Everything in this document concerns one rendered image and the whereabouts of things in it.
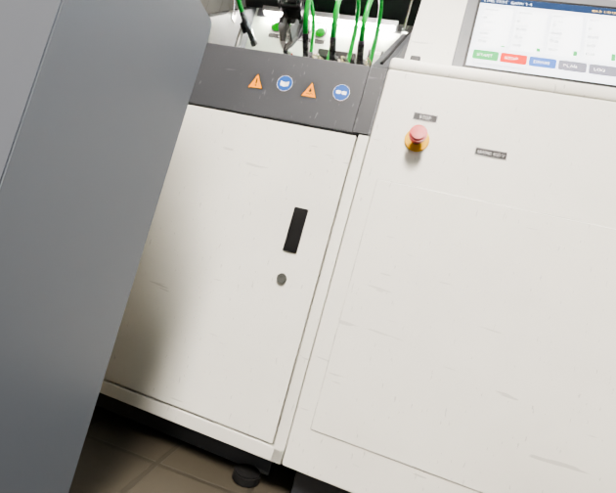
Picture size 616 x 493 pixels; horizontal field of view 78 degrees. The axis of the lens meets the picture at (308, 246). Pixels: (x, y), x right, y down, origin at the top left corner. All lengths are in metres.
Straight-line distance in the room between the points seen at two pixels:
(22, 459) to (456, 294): 0.72
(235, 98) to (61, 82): 0.58
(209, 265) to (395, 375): 0.46
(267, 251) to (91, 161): 0.46
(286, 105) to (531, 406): 0.80
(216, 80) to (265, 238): 0.41
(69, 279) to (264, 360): 0.47
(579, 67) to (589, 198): 0.51
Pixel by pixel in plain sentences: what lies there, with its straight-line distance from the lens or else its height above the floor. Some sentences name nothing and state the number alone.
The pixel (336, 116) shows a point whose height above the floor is 0.82.
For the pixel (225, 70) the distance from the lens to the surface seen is 1.04.
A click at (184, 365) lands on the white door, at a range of 0.93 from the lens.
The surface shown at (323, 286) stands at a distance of 0.82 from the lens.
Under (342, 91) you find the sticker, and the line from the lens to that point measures 0.93.
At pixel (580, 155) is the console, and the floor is 0.83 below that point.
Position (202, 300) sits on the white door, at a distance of 0.90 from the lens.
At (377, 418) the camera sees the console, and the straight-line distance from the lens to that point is 0.84.
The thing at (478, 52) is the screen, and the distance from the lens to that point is 1.30.
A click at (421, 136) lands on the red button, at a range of 0.83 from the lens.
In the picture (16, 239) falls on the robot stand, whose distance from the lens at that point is 0.46.
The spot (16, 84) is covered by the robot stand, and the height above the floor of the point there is 0.56.
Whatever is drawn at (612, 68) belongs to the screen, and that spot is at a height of 1.20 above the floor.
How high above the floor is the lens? 0.46
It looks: 4 degrees up
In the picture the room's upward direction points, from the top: 15 degrees clockwise
